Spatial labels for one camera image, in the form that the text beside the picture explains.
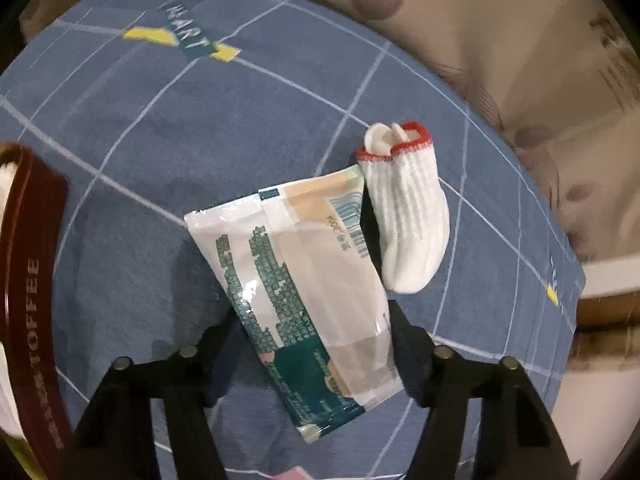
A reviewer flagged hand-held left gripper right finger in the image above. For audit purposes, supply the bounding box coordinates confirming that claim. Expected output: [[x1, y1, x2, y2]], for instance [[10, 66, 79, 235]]
[[359, 194, 583, 480]]

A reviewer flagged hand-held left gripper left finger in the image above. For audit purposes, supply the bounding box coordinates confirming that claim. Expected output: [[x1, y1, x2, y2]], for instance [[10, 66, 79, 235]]
[[59, 306, 246, 480]]

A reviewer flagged white and green tissue packet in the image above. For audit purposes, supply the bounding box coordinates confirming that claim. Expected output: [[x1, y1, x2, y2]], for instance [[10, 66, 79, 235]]
[[184, 169, 405, 445]]

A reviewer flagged white sock with red trim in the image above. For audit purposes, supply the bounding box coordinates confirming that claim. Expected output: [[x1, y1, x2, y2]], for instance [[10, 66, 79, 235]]
[[356, 121, 450, 294]]

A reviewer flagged gold metal tray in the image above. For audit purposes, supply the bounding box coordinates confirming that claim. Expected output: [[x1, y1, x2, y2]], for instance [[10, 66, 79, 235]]
[[0, 142, 70, 480]]

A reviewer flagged blue checked blanket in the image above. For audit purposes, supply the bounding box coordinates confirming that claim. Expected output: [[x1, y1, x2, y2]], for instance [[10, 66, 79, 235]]
[[0, 0, 586, 480]]

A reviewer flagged beige leaf print curtain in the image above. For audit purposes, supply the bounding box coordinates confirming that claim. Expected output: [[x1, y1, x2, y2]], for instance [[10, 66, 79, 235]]
[[20, 0, 640, 266]]

